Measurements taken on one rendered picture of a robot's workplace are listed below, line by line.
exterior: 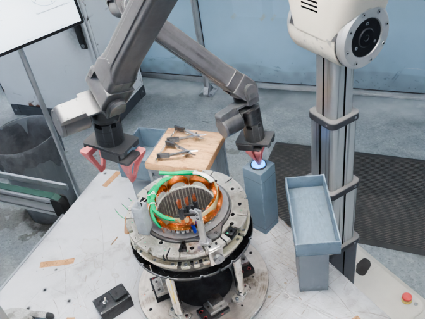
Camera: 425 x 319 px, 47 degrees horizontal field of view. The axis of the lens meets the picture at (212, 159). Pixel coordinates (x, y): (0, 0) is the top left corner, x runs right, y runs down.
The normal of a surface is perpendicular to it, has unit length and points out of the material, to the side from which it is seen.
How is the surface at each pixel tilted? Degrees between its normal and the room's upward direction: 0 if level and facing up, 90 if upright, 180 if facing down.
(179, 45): 76
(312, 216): 0
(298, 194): 0
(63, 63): 90
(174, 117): 0
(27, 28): 83
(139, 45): 126
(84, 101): 37
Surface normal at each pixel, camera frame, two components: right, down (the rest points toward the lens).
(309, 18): -0.84, 0.41
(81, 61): -0.36, 0.61
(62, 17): 0.64, 0.30
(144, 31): 0.45, 0.86
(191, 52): 0.44, 0.29
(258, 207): -0.66, 0.53
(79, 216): -0.13, -0.78
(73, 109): 0.22, -0.34
